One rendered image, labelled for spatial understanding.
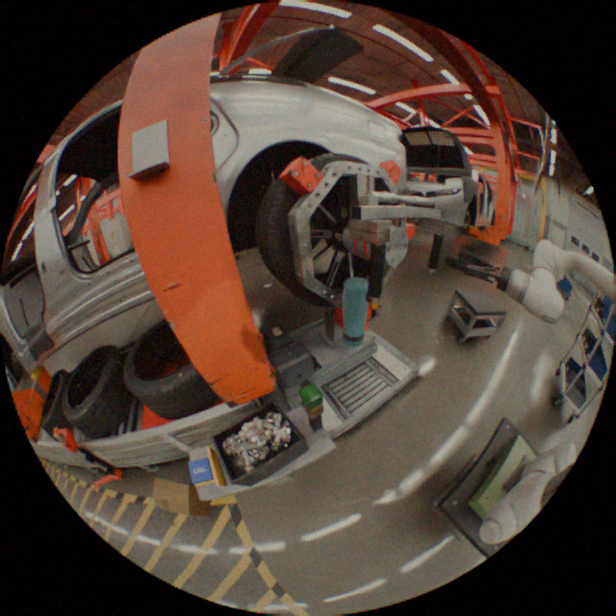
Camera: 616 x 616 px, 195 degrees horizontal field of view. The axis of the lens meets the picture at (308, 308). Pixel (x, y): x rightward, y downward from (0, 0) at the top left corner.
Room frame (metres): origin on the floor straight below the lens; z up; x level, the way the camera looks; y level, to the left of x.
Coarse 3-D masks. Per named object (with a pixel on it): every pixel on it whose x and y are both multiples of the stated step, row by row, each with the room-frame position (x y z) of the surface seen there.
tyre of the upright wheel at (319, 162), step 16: (320, 160) 0.66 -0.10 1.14; (336, 160) 0.69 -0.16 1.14; (352, 160) 0.72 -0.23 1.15; (272, 192) 0.69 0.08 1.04; (288, 192) 0.61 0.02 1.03; (272, 208) 0.60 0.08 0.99; (288, 208) 0.60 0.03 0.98; (256, 224) 0.76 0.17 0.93; (272, 224) 0.58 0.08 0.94; (288, 224) 0.60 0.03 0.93; (256, 240) 0.76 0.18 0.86; (272, 240) 0.58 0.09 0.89; (288, 240) 0.60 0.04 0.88; (272, 256) 0.58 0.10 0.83; (288, 256) 0.59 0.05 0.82; (272, 272) 0.69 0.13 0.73; (288, 272) 0.59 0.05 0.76; (288, 288) 0.60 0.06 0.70; (304, 288) 0.61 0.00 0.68; (320, 304) 0.64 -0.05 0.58
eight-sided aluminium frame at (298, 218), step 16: (336, 176) 0.58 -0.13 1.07; (384, 176) 0.68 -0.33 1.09; (320, 192) 0.56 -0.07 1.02; (304, 208) 0.53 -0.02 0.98; (304, 224) 0.53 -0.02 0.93; (400, 224) 0.74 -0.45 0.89; (304, 240) 0.53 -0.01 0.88; (304, 256) 0.53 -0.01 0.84; (304, 272) 0.52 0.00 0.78; (384, 272) 0.71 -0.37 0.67; (320, 288) 0.55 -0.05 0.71; (336, 304) 0.58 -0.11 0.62
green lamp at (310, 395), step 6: (312, 384) 0.21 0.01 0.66; (300, 390) 0.20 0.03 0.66; (306, 390) 0.20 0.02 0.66; (312, 390) 0.20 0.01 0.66; (318, 390) 0.20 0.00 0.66; (300, 396) 0.19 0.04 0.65; (306, 396) 0.18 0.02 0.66; (312, 396) 0.18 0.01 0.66; (318, 396) 0.18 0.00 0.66; (306, 402) 0.17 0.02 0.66; (312, 402) 0.17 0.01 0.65; (318, 402) 0.18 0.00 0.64; (306, 408) 0.17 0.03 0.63; (312, 408) 0.17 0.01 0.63
